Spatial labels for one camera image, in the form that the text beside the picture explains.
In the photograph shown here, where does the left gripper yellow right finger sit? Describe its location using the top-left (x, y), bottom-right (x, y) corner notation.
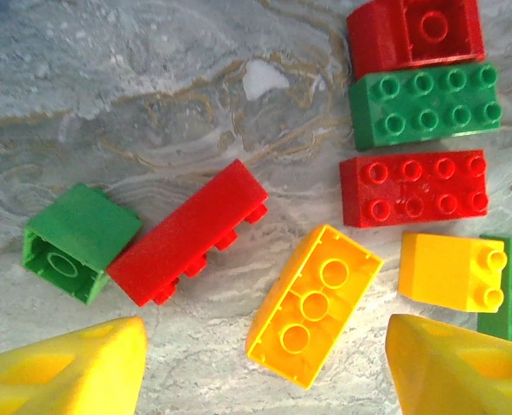
top-left (384, 313), bottom-right (512, 415)

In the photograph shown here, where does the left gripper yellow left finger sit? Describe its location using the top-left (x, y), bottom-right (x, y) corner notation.
top-left (0, 316), bottom-right (148, 415)

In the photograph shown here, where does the yellow 2x2 lego brick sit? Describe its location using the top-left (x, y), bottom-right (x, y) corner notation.
top-left (397, 232), bottom-right (508, 313)

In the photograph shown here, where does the yellow 2x4 lego brick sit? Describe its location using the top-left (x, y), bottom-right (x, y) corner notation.
top-left (245, 224), bottom-right (385, 390)

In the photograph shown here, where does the green 2x2 lego brick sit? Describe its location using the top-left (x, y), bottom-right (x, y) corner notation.
top-left (21, 182), bottom-right (143, 306)

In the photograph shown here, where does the red 2x4 lego brick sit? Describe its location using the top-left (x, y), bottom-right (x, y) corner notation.
top-left (339, 150), bottom-right (490, 227)
top-left (106, 158), bottom-right (270, 308)

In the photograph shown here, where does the red 2x2 lego brick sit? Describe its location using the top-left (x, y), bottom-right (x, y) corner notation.
top-left (346, 0), bottom-right (486, 81)

